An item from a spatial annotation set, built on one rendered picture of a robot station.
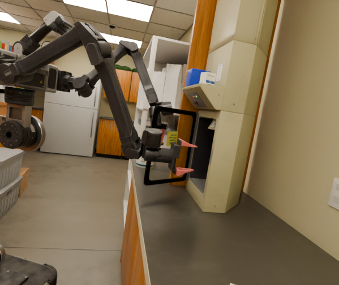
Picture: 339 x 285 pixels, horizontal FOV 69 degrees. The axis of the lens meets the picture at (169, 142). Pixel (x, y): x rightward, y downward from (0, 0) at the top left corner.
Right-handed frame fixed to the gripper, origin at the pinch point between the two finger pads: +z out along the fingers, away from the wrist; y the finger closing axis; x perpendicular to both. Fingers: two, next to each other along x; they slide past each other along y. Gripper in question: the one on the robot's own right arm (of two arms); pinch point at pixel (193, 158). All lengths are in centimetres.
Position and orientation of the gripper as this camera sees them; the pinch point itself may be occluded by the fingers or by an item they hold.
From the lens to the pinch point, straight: 99.6
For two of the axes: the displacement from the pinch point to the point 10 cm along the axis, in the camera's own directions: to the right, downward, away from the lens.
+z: 9.7, 1.1, 2.0
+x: -1.8, -1.5, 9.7
